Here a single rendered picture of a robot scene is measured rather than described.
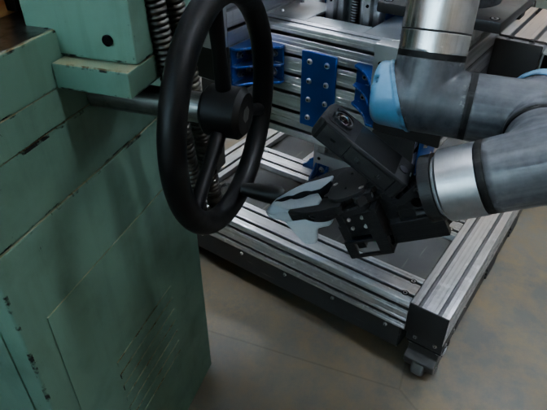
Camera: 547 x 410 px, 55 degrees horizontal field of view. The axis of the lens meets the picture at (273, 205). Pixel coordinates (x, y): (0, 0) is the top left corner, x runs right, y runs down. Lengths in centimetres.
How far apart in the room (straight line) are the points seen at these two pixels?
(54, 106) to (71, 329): 30
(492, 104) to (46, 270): 54
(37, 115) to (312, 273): 86
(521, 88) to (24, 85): 51
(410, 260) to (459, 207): 81
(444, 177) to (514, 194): 6
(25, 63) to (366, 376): 104
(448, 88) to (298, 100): 68
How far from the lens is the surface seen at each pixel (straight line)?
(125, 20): 58
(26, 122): 61
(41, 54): 62
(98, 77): 60
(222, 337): 141
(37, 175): 64
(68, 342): 76
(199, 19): 51
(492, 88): 61
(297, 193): 63
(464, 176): 53
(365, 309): 129
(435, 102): 60
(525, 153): 52
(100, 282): 78
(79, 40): 62
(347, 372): 135
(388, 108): 61
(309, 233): 62
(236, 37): 122
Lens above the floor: 108
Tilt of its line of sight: 36 degrees down
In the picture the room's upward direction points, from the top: straight up
